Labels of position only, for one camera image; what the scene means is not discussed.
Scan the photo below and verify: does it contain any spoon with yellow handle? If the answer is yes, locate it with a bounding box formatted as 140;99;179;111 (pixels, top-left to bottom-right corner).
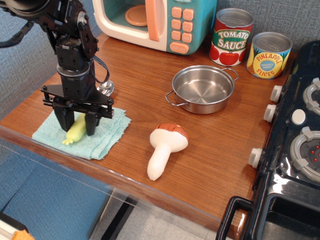
61;80;114;146

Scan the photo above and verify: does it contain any black toy stove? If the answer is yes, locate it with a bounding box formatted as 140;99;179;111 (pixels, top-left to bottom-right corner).
216;40;320;240

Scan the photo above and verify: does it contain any tomato sauce can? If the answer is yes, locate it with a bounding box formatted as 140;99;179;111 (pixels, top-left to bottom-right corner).
209;8;254;67

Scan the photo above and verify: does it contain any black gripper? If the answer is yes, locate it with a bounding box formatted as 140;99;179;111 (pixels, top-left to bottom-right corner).
40;66;114;136

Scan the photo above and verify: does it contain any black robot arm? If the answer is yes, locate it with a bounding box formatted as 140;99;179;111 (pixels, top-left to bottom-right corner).
0;0;114;136

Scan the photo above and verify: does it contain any toy microwave teal and white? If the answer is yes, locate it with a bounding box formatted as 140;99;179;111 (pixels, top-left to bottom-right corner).
92;0;217;56

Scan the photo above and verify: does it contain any black braided cable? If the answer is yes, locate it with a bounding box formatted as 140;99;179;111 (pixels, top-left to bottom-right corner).
0;21;35;49

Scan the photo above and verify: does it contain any plush mushroom toy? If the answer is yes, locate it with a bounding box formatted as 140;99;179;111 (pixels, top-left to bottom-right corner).
147;123;189;181

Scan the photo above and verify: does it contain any light blue cloth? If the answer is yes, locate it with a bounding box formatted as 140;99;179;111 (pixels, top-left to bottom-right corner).
32;107;131;160

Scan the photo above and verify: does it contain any pineapple slices can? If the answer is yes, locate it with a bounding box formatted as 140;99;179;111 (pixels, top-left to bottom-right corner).
246;32;293;80

